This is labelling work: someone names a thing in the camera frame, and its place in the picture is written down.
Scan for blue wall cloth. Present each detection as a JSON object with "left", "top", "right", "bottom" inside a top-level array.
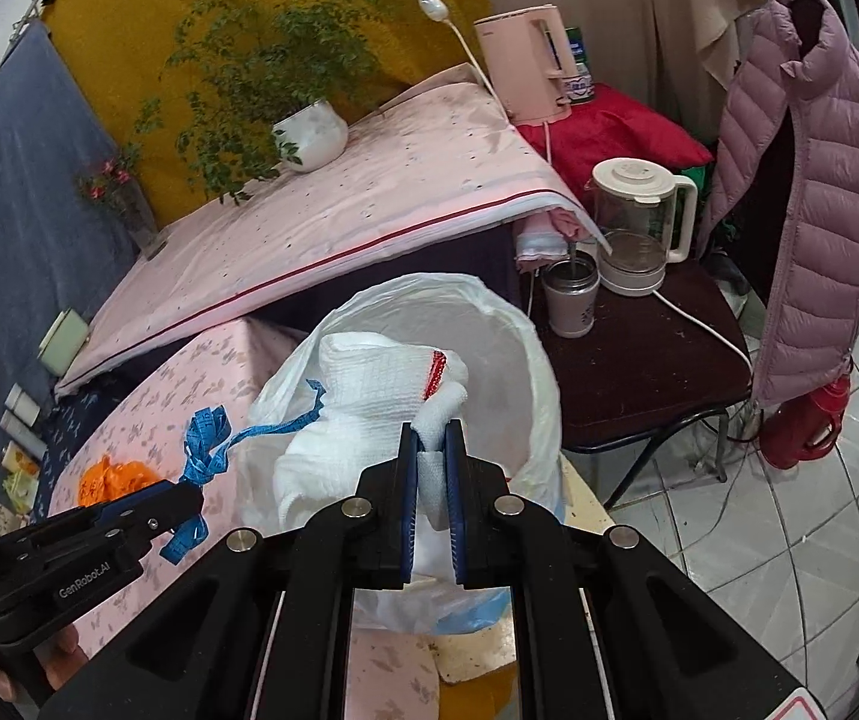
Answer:
[{"left": 0, "top": 23, "right": 136, "bottom": 496}]

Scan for yellow foam mat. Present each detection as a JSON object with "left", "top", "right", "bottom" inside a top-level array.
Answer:
[{"left": 427, "top": 455, "right": 613, "bottom": 686}]

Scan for small yellow box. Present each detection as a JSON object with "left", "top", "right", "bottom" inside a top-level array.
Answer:
[{"left": 1, "top": 442, "right": 40, "bottom": 478}]

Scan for blue ribbon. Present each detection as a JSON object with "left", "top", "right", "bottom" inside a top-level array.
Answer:
[{"left": 161, "top": 379, "right": 327, "bottom": 566}]

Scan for pink floral tablecloth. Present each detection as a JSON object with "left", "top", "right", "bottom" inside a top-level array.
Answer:
[{"left": 45, "top": 315, "right": 446, "bottom": 720}]

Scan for small green box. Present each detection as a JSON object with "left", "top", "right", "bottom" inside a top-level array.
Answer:
[{"left": 2, "top": 470, "right": 38, "bottom": 515}]

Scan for trash bin with white liner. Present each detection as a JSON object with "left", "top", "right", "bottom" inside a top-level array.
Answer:
[{"left": 232, "top": 271, "right": 568, "bottom": 637}]

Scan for dark side table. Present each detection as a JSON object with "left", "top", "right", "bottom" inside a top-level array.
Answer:
[{"left": 530, "top": 262, "right": 752, "bottom": 509}]

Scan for potted green plant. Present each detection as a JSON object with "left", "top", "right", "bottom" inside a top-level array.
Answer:
[{"left": 164, "top": 0, "right": 395, "bottom": 205}]

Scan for white glass kettle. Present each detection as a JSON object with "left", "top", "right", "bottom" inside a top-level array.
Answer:
[{"left": 592, "top": 158, "right": 698, "bottom": 298}]

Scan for person's left hand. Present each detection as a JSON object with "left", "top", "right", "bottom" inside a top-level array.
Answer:
[{"left": 0, "top": 624, "right": 89, "bottom": 702}]

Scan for pink mug with spoon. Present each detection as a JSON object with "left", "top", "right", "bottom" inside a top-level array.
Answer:
[{"left": 543, "top": 247, "right": 600, "bottom": 338}]

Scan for white cable with switch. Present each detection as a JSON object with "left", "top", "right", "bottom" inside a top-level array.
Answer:
[{"left": 387, "top": 0, "right": 511, "bottom": 122}]

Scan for white plastic bag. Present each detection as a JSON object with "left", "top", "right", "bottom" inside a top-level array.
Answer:
[{"left": 273, "top": 332, "right": 468, "bottom": 580}]

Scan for red thermos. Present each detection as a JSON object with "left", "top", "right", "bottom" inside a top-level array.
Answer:
[{"left": 760, "top": 374, "right": 851, "bottom": 470}]

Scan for green tissue box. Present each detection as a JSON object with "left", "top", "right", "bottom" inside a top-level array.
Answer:
[{"left": 37, "top": 309, "right": 89, "bottom": 377}]

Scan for pink mattress pad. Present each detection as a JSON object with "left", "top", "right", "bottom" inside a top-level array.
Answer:
[{"left": 55, "top": 64, "right": 600, "bottom": 397}]

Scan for red cushion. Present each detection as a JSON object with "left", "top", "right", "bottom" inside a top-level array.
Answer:
[{"left": 517, "top": 85, "right": 713, "bottom": 203}]

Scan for orange plastic bag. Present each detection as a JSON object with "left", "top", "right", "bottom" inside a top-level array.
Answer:
[{"left": 77, "top": 455, "right": 161, "bottom": 507}]

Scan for glass vase with flowers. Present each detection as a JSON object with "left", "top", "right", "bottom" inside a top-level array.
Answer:
[{"left": 76, "top": 142, "right": 167, "bottom": 262}]

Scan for white cosmetic jar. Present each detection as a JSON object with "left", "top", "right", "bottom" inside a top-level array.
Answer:
[{"left": 4, "top": 383, "right": 42, "bottom": 427}]

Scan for pink electric kettle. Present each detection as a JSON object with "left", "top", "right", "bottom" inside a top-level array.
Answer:
[{"left": 475, "top": 4, "right": 577, "bottom": 125}]

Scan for pink puffer jacket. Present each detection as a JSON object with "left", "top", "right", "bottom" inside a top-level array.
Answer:
[{"left": 696, "top": 0, "right": 859, "bottom": 406}]

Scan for white cosmetic tube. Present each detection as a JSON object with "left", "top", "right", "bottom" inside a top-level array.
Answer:
[{"left": 0, "top": 410, "right": 47, "bottom": 461}]

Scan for navy floral cloth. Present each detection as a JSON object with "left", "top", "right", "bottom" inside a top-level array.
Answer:
[{"left": 29, "top": 392, "right": 121, "bottom": 523}]

